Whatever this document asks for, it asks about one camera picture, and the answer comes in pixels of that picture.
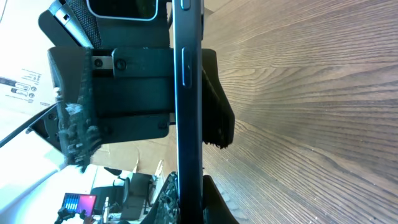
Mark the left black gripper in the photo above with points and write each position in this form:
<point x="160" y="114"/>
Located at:
<point x="113" y="75"/>

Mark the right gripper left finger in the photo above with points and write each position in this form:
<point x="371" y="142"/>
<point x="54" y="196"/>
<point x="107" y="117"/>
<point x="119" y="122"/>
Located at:
<point x="166" y="209"/>

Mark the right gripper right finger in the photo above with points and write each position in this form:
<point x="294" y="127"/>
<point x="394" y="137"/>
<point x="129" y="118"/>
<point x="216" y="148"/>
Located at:
<point x="215" y="210"/>

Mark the Samsung Galaxy smartphone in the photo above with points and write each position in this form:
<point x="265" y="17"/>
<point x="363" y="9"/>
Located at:
<point x="187" y="31"/>

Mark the pink monitor screen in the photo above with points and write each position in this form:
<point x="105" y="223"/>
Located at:
<point x="79" y="202"/>

